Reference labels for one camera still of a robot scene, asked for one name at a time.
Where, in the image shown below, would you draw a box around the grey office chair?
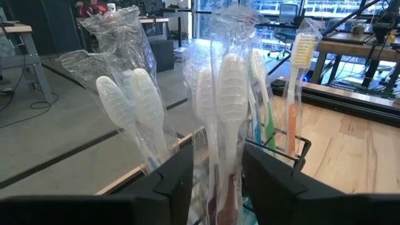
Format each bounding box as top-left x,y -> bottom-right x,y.
267,2 -> 299,62

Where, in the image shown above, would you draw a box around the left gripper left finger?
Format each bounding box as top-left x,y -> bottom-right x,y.
152,142 -> 194,225

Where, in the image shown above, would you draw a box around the teal mouthwash bottle white cap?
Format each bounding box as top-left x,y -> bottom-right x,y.
242,199 -> 259,225

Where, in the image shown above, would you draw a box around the wooden desk black legs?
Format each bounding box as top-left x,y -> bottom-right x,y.
312,31 -> 400,94

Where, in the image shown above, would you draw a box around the green toothbrush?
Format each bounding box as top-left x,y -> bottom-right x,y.
248,46 -> 279,154

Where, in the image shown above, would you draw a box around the black box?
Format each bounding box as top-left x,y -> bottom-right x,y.
149,39 -> 175,73

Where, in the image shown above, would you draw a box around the purple white toothbrush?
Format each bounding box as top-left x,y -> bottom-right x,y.
187,6 -> 260,225

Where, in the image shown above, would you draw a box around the black wire holder basket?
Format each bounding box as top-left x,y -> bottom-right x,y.
245,127 -> 313,174

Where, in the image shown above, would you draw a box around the person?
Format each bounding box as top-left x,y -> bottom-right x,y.
76,0 -> 109,16

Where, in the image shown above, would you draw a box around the grey white toothbrush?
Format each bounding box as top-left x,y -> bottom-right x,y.
59,49 -> 157,176

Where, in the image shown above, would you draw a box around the wooden table grey legs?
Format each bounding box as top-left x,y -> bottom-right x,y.
0,23 -> 56,106

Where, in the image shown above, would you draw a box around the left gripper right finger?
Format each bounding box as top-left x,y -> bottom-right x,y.
242,142 -> 356,225

